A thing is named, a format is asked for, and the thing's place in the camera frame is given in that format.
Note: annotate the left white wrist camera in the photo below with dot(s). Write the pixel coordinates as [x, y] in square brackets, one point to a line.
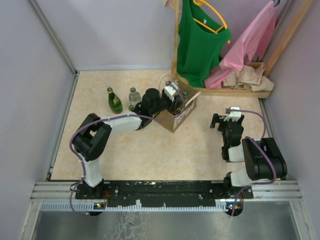
[171, 90]

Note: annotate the beige cloth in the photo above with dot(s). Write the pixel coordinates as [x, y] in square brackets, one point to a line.
[249, 78]

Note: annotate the orange hanger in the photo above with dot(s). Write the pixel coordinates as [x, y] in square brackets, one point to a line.
[171, 3]

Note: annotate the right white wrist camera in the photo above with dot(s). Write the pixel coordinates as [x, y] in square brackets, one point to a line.
[233, 113]

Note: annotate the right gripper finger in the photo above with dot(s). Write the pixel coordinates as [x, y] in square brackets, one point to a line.
[241, 119]
[215, 120]

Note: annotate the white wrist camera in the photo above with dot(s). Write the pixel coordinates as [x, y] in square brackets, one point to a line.
[171, 90]
[233, 113]

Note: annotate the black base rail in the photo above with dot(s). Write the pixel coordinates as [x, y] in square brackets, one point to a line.
[155, 194]

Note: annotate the clear bottle green cap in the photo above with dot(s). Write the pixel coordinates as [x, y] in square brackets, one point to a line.
[185, 96]

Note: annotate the wooden clothes rack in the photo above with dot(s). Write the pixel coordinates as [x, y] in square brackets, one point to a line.
[274, 57]

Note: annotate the green tank top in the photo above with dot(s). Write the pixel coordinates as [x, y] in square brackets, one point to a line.
[194, 60]

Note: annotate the green glass bottle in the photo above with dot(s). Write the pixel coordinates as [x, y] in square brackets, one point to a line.
[114, 101]

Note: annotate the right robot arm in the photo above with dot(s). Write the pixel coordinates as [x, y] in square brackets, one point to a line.
[263, 160]

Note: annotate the clear glass bottle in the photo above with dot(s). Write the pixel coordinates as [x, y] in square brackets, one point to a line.
[134, 96]

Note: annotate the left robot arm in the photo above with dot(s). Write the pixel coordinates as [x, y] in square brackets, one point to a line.
[91, 138]

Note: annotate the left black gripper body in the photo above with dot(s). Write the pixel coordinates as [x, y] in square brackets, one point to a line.
[165, 103]

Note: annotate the pink shirt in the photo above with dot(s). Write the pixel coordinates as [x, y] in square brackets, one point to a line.
[252, 42]

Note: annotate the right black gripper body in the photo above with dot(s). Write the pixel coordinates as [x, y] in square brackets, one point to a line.
[223, 127]

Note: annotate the yellow hanger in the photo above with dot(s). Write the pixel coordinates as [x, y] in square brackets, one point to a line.
[212, 17]

